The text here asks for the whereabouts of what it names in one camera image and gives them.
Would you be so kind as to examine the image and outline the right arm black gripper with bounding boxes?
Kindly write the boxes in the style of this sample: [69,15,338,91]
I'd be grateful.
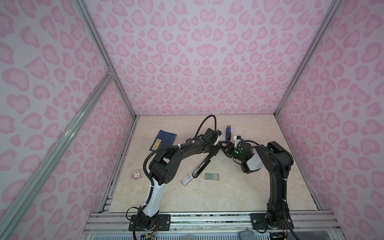
[218,142,246,163]

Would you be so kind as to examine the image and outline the blue long stapler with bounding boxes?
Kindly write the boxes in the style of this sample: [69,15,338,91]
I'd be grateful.
[226,125,232,142]

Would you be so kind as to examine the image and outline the staple tray with staples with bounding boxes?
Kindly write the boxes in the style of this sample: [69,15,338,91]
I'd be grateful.
[205,173,220,181]

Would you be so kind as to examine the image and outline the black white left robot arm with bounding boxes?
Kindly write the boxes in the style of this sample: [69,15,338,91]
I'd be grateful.
[134,128,222,230]

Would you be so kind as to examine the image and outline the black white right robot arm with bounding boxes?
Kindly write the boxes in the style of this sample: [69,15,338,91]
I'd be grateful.
[220,141,294,230]

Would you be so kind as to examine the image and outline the dark blue booklet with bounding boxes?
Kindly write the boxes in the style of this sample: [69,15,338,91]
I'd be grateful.
[149,130,177,152]

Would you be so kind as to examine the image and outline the small red white staple box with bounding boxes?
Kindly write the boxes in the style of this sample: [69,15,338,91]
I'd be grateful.
[132,169,142,180]

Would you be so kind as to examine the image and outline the grey cloth pad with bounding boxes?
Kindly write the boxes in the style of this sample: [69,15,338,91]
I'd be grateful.
[239,231,256,240]

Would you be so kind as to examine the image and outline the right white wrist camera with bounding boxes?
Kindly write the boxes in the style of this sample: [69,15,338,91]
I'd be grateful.
[233,135,244,146]

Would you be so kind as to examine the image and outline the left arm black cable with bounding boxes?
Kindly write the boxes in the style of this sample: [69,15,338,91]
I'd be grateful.
[125,114,217,240]

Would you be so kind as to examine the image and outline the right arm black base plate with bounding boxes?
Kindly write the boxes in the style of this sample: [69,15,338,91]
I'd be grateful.
[250,213,295,232]

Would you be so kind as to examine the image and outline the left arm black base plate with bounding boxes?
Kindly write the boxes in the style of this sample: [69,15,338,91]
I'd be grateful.
[129,214,171,232]

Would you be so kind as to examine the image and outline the aluminium front rail frame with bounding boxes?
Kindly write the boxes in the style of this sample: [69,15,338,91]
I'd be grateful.
[81,211,345,240]

